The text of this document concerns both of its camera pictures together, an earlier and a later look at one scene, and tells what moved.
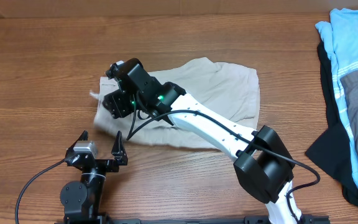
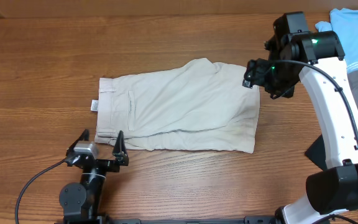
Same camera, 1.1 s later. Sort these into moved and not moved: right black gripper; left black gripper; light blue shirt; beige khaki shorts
Moved: right black gripper
Not moved: beige khaki shorts; left black gripper; light blue shirt
